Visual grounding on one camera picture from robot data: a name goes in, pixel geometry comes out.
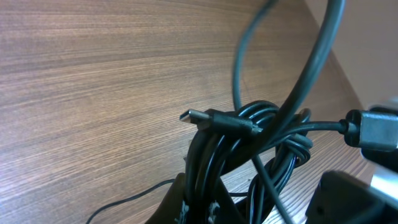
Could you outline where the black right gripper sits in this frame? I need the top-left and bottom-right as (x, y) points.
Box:
(305, 149), (397, 224)

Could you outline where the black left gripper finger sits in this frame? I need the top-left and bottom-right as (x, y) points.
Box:
(146, 172), (248, 224)

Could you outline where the black USB-C cable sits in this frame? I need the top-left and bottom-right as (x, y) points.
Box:
(178, 0), (346, 224)

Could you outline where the black right camera cable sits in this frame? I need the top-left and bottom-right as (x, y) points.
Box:
(273, 108), (398, 153)

